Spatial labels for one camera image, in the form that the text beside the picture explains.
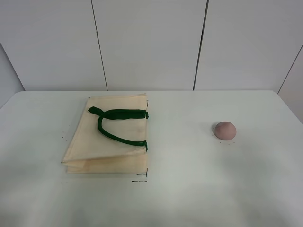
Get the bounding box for pink peach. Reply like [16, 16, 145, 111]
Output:
[214, 122, 237, 140]

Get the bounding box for white linen bag green handles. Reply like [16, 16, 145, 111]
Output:
[62, 94, 148, 174]

